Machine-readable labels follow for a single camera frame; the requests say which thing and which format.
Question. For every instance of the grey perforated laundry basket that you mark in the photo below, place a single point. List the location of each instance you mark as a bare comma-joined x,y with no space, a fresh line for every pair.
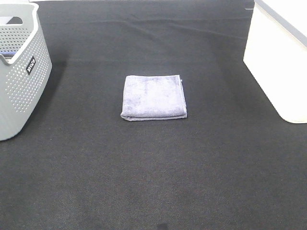
23,77

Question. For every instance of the blue towel in basket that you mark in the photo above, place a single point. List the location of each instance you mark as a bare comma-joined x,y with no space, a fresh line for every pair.
7,54

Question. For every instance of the white rectangular bin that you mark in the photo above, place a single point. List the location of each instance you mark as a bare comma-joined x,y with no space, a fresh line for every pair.
276,55

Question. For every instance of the black fabric table mat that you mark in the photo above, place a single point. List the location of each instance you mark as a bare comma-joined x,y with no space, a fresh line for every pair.
232,164

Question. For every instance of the folded lavender towel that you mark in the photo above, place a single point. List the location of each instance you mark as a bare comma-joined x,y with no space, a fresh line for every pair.
153,98

